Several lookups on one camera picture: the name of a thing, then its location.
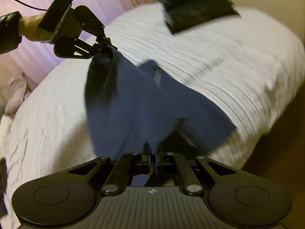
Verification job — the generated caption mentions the person left hand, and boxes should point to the person left hand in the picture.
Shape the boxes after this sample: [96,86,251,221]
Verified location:
[18,13,44,42]

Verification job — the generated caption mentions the grey striped bedspread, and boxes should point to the grey striped bedspread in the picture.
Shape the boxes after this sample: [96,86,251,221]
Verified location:
[1,3,304,228]

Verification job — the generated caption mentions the pink crumpled blanket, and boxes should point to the pink crumpled blanket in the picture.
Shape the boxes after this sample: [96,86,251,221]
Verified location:
[1,73,31,116]

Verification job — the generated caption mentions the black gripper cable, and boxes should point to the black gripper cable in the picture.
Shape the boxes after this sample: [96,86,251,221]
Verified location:
[0,0,48,12]

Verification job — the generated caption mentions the black sleeved left forearm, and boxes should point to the black sleeved left forearm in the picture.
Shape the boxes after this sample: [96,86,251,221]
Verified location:
[0,11,22,54]

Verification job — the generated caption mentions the pink curtain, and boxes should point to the pink curtain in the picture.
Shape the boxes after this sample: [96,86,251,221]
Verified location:
[1,0,153,87]

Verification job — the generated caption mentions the folded black garment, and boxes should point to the folded black garment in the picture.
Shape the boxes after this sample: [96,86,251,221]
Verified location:
[157,0,239,35]

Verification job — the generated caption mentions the navy blue garment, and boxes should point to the navy blue garment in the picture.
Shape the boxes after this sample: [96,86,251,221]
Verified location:
[84,50,238,187]

